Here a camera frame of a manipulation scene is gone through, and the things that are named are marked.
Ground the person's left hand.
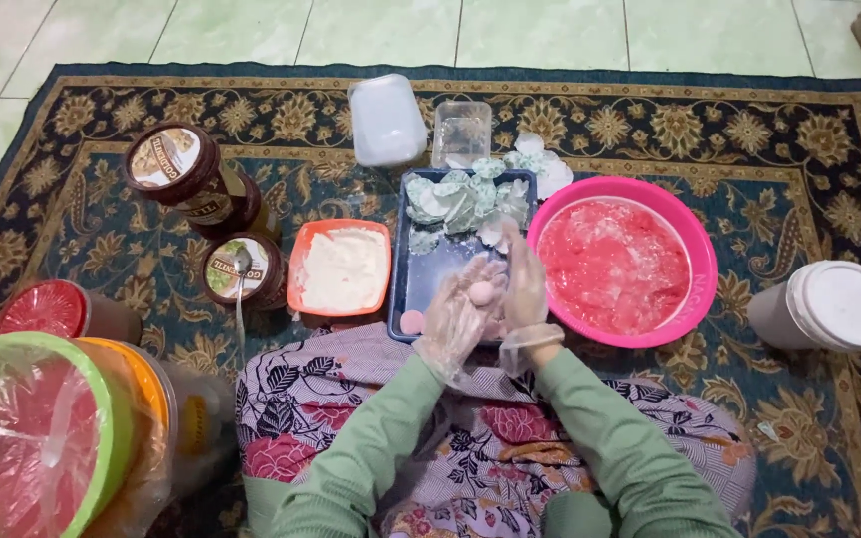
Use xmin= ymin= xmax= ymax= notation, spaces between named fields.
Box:
xmin=412 ymin=254 xmax=511 ymax=375

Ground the person's right hand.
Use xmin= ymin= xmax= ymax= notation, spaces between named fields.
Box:
xmin=499 ymin=221 xmax=565 ymax=354

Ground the blue rectangular tray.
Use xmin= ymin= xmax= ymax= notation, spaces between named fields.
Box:
xmin=386 ymin=169 xmax=539 ymax=345

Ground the pile of green paper liners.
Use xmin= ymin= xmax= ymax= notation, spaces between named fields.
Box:
xmin=404 ymin=133 xmax=575 ymax=256

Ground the pink dough mass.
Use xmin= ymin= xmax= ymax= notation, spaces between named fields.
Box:
xmin=537 ymin=199 xmax=692 ymax=337

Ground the clear square plastic container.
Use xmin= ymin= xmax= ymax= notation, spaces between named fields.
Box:
xmin=431 ymin=101 xmax=493 ymax=170

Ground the white cream filling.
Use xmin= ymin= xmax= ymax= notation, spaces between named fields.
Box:
xmin=299 ymin=227 xmax=389 ymax=313

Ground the person's floral skirt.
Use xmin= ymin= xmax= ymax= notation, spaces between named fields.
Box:
xmin=235 ymin=323 xmax=757 ymax=538

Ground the white translucent plastic container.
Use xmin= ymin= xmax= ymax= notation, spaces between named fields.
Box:
xmin=347 ymin=73 xmax=429 ymax=168

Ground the pink plastic bowl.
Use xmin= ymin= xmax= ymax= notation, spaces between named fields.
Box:
xmin=525 ymin=176 xmax=719 ymax=350

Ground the orange square container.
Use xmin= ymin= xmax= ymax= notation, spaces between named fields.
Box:
xmin=286 ymin=218 xmax=393 ymax=318

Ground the small brown labelled jar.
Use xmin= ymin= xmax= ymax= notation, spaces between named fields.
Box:
xmin=201 ymin=232 xmax=290 ymax=312

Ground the brown jar with gold label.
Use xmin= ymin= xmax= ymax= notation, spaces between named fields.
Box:
xmin=195 ymin=174 xmax=283 ymax=242

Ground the metal spoon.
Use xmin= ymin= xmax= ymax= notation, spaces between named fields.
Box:
xmin=232 ymin=247 xmax=254 ymax=354

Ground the blue floral patterned rug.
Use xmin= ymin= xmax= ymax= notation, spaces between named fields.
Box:
xmin=0 ymin=62 xmax=861 ymax=538

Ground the grey jar with white lid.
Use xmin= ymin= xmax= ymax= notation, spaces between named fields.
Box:
xmin=746 ymin=260 xmax=861 ymax=354

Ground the large brown labelled jar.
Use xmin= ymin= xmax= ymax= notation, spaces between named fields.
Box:
xmin=123 ymin=122 xmax=250 ymax=227

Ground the orange-lidded clear jar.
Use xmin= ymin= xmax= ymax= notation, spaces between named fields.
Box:
xmin=74 ymin=337 xmax=238 ymax=538

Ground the brown jar with red lid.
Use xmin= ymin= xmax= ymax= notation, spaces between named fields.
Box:
xmin=0 ymin=278 xmax=144 ymax=346

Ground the green-lidded jar in plastic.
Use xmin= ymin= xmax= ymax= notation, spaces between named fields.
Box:
xmin=0 ymin=332 xmax=137 ymax=538

